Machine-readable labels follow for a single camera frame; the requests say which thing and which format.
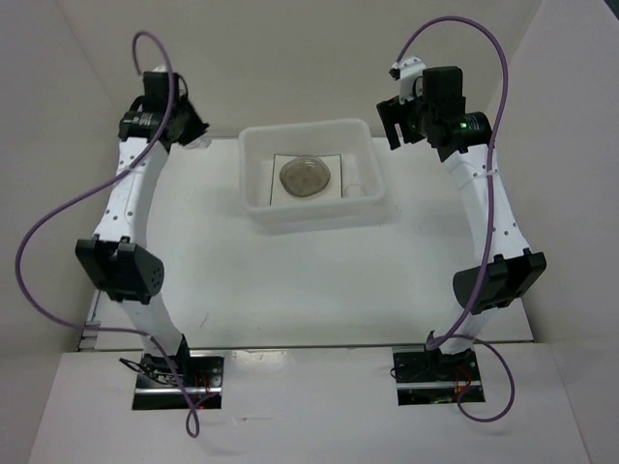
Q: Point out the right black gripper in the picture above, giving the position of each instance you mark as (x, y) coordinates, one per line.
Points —
(392, 111)

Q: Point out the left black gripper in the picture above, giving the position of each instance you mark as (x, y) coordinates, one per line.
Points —
(199, 128)

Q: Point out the clear plastic cup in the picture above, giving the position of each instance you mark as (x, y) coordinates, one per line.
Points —
(355, 191)
(201, 142)

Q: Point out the clear glass dish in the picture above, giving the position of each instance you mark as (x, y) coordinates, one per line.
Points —
(305, 176)

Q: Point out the white plastic bin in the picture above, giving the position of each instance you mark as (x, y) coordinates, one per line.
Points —
(349, 138)

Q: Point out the square white plate black rim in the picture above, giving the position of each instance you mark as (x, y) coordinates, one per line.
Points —
(279, 197)

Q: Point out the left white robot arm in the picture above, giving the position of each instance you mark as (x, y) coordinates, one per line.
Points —
(116, 257)

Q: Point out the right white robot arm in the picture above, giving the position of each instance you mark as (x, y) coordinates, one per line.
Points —
(431, 107)

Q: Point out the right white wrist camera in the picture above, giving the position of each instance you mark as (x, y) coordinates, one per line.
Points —
(408, 73)

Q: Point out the aluminium rail left edge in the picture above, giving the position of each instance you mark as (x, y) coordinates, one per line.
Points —
(89, 335)

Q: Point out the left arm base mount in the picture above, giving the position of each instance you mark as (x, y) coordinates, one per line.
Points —
(156, 389)

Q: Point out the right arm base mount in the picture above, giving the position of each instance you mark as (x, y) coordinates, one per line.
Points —
(430, 378)

